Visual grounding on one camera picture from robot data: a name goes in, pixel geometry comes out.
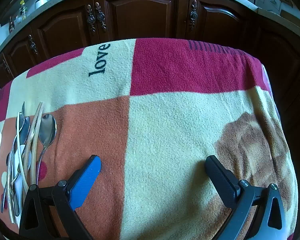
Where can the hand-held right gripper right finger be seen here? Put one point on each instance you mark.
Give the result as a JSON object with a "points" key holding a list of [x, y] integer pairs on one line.
{"points": [[222, 180]]}

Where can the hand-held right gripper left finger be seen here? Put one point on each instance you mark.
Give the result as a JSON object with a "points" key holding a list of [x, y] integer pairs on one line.
{"points": [[87, 177]]}

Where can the large metal spoon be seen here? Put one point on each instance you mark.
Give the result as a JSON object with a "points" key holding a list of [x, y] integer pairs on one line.
{"points": [[48, 130]]}

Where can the wooden chopstick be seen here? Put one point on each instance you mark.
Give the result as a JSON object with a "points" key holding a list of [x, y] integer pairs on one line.
{"points": [[31, 135], [35, 152]]}

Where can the printed patchwork blanket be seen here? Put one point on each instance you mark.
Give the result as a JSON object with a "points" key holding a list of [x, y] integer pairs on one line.
{"points": [[177, 130]]}

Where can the metal table knife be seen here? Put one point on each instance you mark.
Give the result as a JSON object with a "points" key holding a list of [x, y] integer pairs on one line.
{"points": [[8, 200]]}

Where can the brown wooden cabinet door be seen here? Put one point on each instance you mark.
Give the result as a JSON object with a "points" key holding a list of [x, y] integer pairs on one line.
{"points": [[220, 22], [280, 52], [142, 12], [0, 72], [62, 30], [17, 52]]}

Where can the dark sauce bottle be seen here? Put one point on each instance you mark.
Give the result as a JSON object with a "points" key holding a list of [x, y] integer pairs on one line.
{"points": [[11, 23]]}

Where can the yellow capped bottle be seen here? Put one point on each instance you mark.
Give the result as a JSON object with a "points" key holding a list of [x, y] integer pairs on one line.
{"points": [[22, 8]]}

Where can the white electric kettle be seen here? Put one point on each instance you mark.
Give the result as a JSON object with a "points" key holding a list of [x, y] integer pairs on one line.
{"points": [[41, 2]]}

